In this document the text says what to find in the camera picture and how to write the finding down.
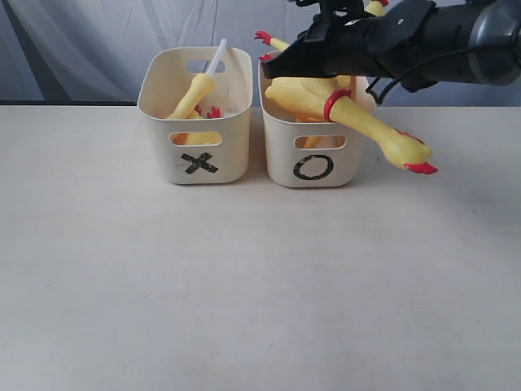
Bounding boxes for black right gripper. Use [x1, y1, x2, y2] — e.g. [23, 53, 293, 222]
[260, 7, 388, 79]

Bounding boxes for whole rubber chicken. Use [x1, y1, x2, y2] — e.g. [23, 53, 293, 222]
[298, 0, 389, 149]
[254, 30, 439, 176]

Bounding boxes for broken chicken head neck piece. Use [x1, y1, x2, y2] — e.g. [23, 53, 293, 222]
[167, 38, 228, 120]

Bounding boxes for headless rubber chicken body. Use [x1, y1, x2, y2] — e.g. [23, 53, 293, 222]
[170, 105, 222, 146]

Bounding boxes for cream bin marked O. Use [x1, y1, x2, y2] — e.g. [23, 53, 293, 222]
[257, 68, 366, 188]

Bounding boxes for cream bin marked X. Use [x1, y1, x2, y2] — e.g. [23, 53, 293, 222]
[137, 46, 253, 185]

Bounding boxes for blue grey backdrop curtain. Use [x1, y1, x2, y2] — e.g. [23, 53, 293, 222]
[0, 0, 521, 108]

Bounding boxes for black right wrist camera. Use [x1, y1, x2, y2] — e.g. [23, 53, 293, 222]
[294, 0, 365, 16]

